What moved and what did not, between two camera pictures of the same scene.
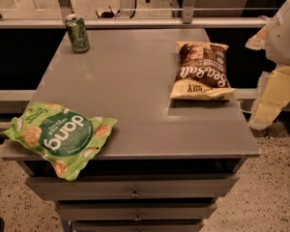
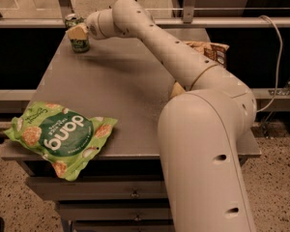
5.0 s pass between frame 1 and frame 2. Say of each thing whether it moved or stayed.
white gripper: moved
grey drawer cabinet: stayed
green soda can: stayed
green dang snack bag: stayed
